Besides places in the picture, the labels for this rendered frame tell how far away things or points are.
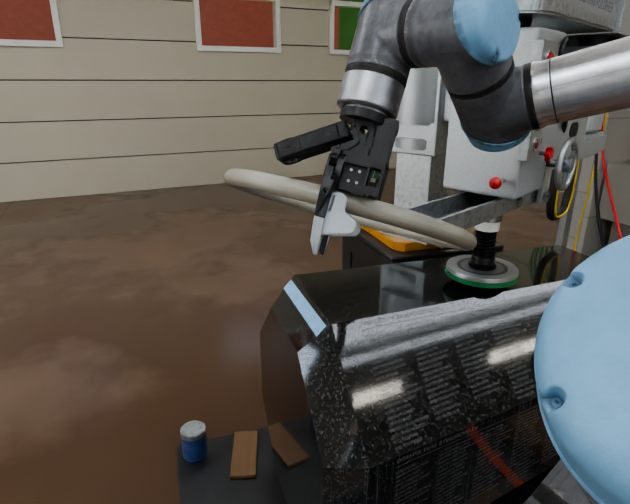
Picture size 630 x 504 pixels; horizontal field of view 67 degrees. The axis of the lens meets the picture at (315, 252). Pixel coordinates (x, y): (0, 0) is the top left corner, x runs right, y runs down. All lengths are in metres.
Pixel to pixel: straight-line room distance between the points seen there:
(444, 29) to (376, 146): 0.17
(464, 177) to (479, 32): 0.83
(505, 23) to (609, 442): 0.50
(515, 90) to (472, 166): 0.70
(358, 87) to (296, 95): 7.07
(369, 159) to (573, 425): 0.47
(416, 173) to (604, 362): 2.08
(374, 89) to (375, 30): 0.08
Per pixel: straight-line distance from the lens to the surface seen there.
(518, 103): 0.71
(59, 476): 2.30
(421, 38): 0.66
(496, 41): 0.64
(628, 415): 0.27
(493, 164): 1.37
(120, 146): 7.20
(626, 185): 4.45
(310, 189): 0.69
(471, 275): 1.47
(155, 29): 7.24
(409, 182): 2.34
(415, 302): 1.39
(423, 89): 2.20
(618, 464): 0.27
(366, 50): 0.70
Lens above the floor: 1.46
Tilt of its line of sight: 20 degrees down
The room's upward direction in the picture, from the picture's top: straight up
